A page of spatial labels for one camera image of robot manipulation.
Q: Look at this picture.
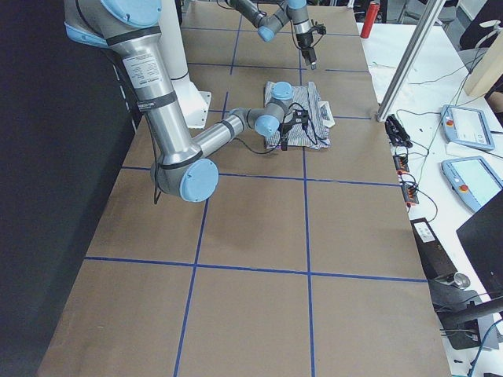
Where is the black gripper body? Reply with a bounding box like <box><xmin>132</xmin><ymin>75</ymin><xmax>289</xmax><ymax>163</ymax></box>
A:
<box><xmin>296</xmin><ymin>31</ymin><xmax>317</xmax><ymax>64</ymax></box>
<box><xmin>278</xmin><ymin>115</ymin><xmax>296</xmax><ymax>145</ymax></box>

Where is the navy white striped polo shirt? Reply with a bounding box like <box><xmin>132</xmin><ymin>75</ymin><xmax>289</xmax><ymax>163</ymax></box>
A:
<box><xmin>288</xmin><ymin>81</ymin><xmax>336</xmax><ymax>149</ymax></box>

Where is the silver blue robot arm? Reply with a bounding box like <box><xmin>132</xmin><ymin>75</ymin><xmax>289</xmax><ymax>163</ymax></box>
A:
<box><xmin>226</xmin><ymin>0</ymin><xmax>326</xmax><ymax>70</ymax></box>
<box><xmin>64</xmin><ymin>1</ymin><xmax>293</xmax><ymax>203</ymax></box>

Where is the red cylinder bottle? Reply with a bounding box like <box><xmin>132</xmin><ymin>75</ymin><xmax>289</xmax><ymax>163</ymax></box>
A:
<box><xmin>360</xmin><ymin>1</ymin><xmax>380</xmax><ymax>38</ymax></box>

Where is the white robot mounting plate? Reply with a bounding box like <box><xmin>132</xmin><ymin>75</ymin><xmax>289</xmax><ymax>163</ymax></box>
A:
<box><xmin>171</xmin><ymin>80</ymin><xmax>211</xmax><ymax>129</ymax></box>

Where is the black clamp tool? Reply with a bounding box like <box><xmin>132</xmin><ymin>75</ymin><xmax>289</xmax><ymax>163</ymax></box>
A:
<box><xmin>384</xmin><ymin>114</ymin><xmax>413</xmax><ymax>148</ymax></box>

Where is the black orange terminal strip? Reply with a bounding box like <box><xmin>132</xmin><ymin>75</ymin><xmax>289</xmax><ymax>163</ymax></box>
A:
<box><xmin>392</xmin><ymin>154</ymin><xmax>419</xmax><ymax>208</ymax></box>

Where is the far teach pendant tablet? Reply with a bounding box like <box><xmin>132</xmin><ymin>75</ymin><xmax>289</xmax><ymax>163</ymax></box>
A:
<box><xmin>441</xmin><ymin>104</ymin><xmax>495</xmax><ymax>151</ymax></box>

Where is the teach pendant tablet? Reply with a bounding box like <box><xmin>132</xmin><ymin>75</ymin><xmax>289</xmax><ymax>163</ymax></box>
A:
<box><xmin>441</xmin><ymin>104</ymin><xmax>495</xmax><ymax>151</ymax></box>
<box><xmin>441</xmin><ymin>156</ymin><xmax>502</xmax><ymax>212</ymax></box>

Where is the black power box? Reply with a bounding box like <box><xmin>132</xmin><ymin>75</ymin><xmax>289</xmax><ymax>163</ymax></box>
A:
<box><xmin>410</xmin><ymin>218</ymin><xmax>457</xmax><ymax>280</ymax></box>

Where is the near teach pendant tablet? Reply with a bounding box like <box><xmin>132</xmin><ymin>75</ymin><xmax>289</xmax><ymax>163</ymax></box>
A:
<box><xmin>441</xmin><ymin>156</ymin><xmax>502</xmax><ymax>212</ymax></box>

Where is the black monitor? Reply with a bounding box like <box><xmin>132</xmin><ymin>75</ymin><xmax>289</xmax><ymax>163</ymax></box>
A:
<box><xmin>457</xmin><ymin>193</ymin><xmax>502</xmax><ymax>291</ymax></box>

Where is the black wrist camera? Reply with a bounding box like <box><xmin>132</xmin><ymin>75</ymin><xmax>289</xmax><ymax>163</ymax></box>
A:
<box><xmin>292</xmin><ymin>110</ymin><xmax>310</xmax><ymax>127</ymax></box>
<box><xmin>310</xmin><ymin>24</ymin><xmax>326</xmax><ymax>35</ymax></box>

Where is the aluminium frame post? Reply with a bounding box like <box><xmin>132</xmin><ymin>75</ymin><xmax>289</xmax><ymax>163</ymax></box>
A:
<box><xmin>376</xmin><ymin>0</ymin><xmax>446</xmax><ymax>122</ymax></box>

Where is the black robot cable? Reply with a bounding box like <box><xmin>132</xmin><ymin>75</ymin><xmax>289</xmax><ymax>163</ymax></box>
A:
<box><xmin>151</xmin><ymin>133</ymin><xmax>166</xmax><ymax>206</ymax></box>

